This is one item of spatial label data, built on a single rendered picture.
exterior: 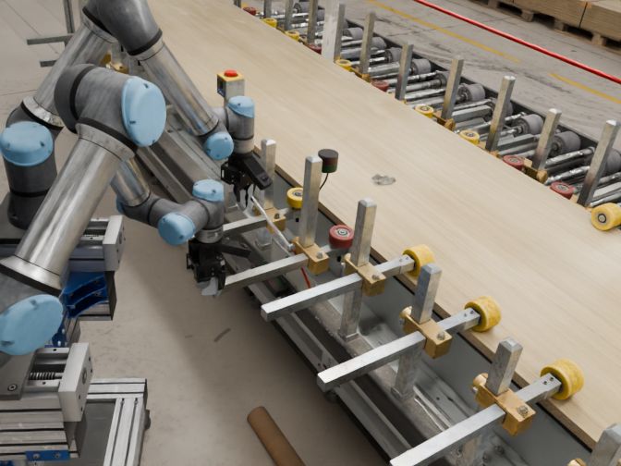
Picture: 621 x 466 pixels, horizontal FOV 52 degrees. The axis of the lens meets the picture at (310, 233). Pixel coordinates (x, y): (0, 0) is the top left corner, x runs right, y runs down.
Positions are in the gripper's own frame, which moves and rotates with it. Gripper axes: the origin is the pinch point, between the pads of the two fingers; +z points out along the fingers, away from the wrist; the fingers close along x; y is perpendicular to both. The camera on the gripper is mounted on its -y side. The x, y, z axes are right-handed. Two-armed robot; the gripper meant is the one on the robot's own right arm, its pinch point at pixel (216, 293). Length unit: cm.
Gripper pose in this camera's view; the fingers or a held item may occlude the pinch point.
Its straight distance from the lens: 178.7
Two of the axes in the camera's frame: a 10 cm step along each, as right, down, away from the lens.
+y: -8.4, 2.5, -4.8
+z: -0.8, 8.2, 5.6
